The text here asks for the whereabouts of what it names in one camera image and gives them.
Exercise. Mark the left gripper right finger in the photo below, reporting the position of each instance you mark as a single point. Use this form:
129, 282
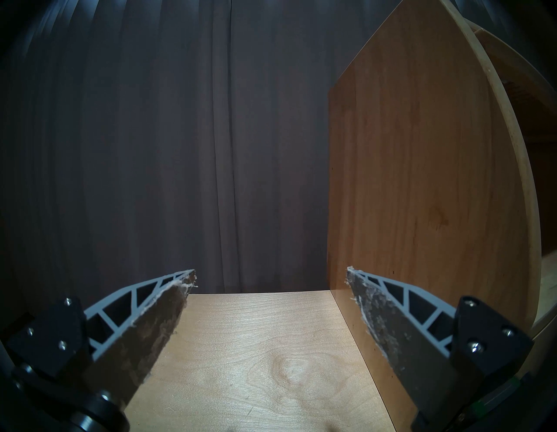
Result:
417, 335

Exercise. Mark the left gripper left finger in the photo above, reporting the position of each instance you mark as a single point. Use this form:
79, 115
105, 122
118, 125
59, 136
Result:
113, 348

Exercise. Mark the grey curtain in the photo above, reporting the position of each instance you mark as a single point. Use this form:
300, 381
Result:
174, 130

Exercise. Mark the wooden cabinet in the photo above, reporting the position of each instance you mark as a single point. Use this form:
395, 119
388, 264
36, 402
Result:
413, 174

